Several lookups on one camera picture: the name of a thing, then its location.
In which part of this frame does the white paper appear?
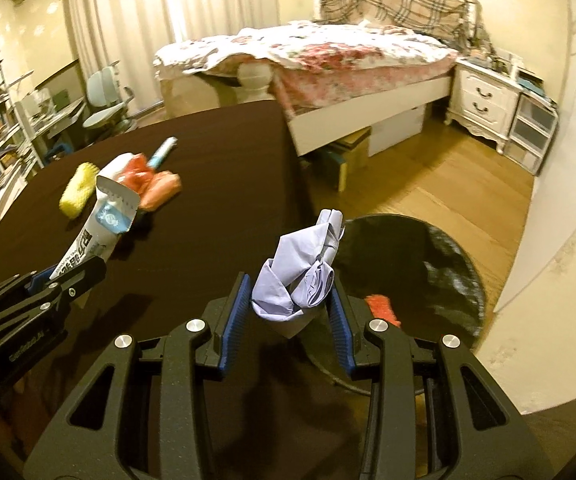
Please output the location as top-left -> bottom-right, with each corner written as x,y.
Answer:
250,208 -> 347,338

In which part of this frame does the white crumpled paper ball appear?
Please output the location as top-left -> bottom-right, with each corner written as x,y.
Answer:
99,152 -> 136,182

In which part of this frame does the plastic drawer unit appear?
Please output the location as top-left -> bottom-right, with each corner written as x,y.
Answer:
505,92 -> 559,176

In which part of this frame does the dark brown tablecloth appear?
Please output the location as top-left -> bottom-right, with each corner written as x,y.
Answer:
0,99 -> 319,480

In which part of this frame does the floral quilt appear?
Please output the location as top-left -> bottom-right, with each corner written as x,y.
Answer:
153,20 -> 461,111

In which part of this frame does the bed with floral quilt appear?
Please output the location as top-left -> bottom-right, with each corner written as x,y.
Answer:
157,57 -> 461,158

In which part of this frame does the red foam fruit net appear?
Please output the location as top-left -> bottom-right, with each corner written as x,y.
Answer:
123,154 -> 156,196
364,294 -> 401,328

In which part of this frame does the white storage box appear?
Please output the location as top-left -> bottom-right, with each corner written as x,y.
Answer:
368,107 -> 427,157

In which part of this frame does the white nightstand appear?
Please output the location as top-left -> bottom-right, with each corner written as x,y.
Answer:
445,55 -> 523,155

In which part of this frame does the yellow foam fruit net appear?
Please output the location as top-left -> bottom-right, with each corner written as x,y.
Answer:
59,162 -> 100,219

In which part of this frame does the orange foam fruit net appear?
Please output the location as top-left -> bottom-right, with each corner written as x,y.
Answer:
139,170 -> 183,212

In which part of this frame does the cardboard box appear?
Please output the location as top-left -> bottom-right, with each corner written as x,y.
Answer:
318,127 -> 371,192

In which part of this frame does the trash bin with black bag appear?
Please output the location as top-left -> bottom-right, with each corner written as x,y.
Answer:
298,214 -> 486,396

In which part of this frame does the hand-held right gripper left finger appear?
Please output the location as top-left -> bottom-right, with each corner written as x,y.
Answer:
23,271 -> 253,480

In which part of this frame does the white and blue tube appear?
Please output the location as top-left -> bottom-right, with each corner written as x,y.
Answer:
148,136 -> 177,170

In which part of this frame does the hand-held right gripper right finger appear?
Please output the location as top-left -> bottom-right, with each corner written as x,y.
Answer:
327,280 -> 556,480

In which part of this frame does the light blue desk chair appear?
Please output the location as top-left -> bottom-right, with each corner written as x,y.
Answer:
83,62 -> 141,137

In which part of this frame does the study desk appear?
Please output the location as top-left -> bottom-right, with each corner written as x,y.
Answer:
18,60 -> 90,163

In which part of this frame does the cream curtain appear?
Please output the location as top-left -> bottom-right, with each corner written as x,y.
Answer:
65,0 -> 319,108

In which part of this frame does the white snack wrapper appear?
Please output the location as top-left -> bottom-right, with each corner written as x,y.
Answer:
50,174 -> 141,281

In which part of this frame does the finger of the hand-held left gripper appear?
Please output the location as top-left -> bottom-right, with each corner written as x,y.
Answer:
0,269 -> 65,318
0,259 -> 107,332

